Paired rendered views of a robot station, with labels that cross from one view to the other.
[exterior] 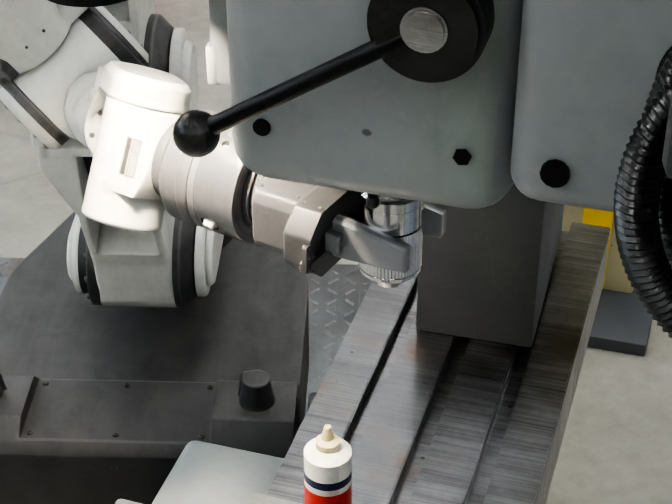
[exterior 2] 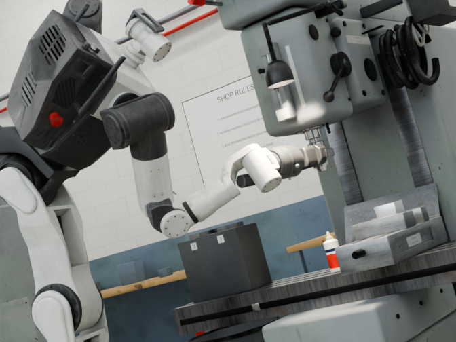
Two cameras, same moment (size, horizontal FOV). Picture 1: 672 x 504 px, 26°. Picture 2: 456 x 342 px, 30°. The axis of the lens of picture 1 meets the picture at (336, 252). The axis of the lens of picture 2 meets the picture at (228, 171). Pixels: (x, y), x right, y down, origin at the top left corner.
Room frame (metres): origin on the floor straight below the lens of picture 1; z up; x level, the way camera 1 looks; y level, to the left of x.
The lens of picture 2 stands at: (0.43, 2.27, 1.09)
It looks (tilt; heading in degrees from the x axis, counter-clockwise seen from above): 4 degrees up; 288
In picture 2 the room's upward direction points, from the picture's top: 15 degrees counter-clockwise
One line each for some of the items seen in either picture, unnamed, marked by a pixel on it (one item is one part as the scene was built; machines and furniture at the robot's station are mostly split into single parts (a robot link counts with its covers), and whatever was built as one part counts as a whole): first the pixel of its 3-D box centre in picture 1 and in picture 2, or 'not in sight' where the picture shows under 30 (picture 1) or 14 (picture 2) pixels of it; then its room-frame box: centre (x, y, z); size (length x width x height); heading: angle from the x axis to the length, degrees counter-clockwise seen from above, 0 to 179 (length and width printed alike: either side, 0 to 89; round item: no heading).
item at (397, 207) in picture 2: not in sight; (390, 214); (0.74, 0.01, 1.03); 0.06 x 0.05 x 0.06; 162
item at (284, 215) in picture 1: (285, 197); (296, 160); (0.94, 0.04, 1.23); 0.13 x 0.12 x 0.10; 149
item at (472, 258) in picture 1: (497, 201); (224, 260); (1.29, -0.17, 1.02); 0.22 x 0.12 x 0.20; 165
